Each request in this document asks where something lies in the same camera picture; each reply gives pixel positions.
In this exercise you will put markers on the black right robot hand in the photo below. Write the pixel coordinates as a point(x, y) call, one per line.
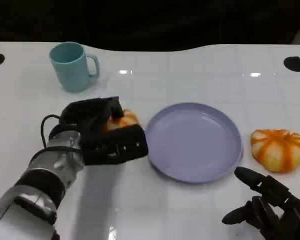
point(287, 215)

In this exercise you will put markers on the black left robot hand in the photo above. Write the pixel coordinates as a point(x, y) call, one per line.
point(110, 147)

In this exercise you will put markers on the orange and white bread roll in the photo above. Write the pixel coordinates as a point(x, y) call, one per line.
point(278, 151)
point(128, 120)

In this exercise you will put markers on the lilac plate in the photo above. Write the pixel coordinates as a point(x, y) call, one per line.
point(193, 142)

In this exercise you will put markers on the pale green mug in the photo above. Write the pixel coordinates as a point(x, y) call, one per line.
point(70, 71)

